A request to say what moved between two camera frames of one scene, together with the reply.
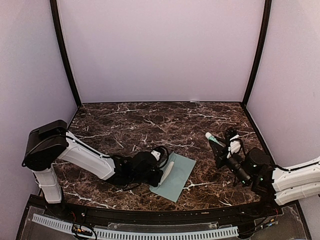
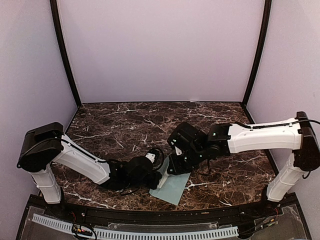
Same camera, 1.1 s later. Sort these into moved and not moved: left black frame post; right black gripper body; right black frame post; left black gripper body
Moved: right black gripper body
Not moved: left black frame post; right black frame post; left black gripper body
